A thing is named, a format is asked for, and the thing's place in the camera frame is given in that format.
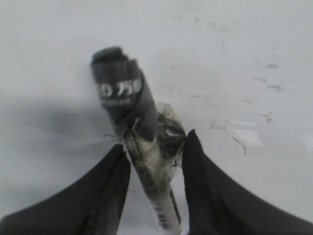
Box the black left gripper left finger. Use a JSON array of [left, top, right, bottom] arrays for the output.
[[0, 144, 131, 235]]

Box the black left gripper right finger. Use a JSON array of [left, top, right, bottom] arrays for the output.
[[182, 130, 313, 235]]

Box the white whiteboard marker black cap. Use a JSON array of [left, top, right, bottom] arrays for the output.
[[90, 47, 185, 235]]

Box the white whiteboard with aluminium frame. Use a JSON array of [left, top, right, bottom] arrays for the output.
[[0, 0, 313, 235]]

